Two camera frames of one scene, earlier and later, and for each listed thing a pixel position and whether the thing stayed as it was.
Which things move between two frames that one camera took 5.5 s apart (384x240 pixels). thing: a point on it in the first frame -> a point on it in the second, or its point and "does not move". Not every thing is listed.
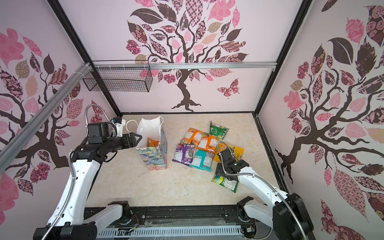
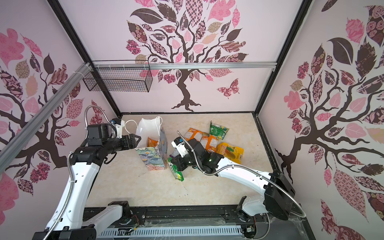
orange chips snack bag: [151, 143] does not move
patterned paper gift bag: [156, 157] does not move
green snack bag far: [218, 130] does not move
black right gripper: [218, 170] -> [179, 162]
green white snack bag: [225, 182] -> [178, 174]
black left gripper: [127, 138] does not move
